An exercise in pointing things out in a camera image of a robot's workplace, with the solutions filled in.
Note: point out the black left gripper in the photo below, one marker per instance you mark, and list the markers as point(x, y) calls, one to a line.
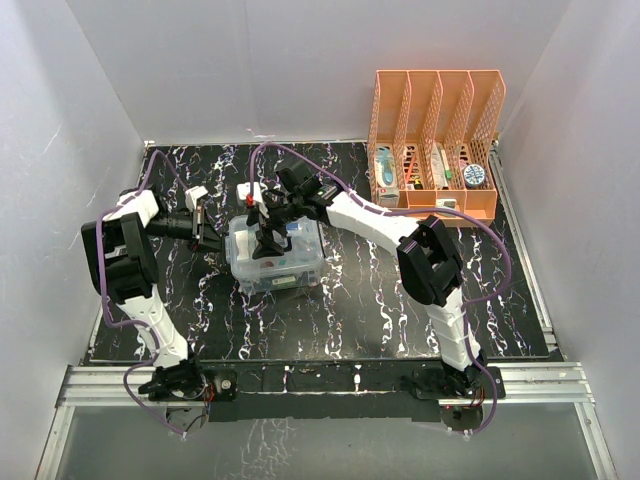
point(208, 237)

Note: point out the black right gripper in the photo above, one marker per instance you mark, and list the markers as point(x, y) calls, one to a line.
point(269, 245)

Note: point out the white teal dressing packet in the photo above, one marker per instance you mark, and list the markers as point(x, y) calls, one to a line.
point(242, 242)

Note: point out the clear plastic medicine box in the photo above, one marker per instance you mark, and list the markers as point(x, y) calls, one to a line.
point(275, 270)

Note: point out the clear plastic box lid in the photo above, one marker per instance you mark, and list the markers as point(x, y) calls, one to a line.
point(275, 245)

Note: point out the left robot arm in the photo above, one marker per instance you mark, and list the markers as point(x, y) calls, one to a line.
point(125, 272)

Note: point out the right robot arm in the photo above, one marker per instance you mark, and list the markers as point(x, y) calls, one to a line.
point(428, 261)

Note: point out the grey staples box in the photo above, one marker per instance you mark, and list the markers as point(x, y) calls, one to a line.
point(388, 197)

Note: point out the orange pen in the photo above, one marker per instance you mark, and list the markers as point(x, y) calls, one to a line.
point(409, 164)

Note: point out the blue white stapler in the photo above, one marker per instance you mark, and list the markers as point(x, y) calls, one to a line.
point(446, 203)

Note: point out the white marker pen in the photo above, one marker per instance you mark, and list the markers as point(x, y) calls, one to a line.
point(444, 170)

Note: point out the peach plastic desk organizer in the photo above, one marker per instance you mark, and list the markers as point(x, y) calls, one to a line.
point(413, 110)

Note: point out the round blue patterned tin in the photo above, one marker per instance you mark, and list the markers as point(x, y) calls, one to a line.
point(474, 176)

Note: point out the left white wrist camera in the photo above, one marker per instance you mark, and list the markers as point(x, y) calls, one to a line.
point(193, 195)

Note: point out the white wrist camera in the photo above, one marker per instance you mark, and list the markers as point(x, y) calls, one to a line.
point(193, 195)
point(251, 194)

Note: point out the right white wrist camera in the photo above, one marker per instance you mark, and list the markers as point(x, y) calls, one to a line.
point(251, 194)

